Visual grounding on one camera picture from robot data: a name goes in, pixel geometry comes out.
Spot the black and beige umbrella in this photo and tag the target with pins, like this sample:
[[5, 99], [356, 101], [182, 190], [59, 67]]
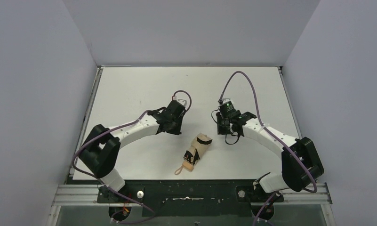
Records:
[[194, 153]]

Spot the aluminium frame rail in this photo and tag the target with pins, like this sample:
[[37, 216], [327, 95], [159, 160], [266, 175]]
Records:
[[86, 195]]

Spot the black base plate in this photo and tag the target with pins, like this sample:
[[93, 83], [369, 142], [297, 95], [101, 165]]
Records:
[[191, 198]]

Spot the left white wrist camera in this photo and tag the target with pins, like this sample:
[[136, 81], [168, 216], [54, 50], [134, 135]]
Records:
[[183, 102]]

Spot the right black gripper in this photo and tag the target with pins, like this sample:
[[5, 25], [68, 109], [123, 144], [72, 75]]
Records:
[[225, 126]]

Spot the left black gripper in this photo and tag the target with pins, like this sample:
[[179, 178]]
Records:
[[172, 125]]

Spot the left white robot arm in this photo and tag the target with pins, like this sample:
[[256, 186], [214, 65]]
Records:
[[101, 148]]

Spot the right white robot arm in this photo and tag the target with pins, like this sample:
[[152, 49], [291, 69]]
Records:
[[300, 162]]

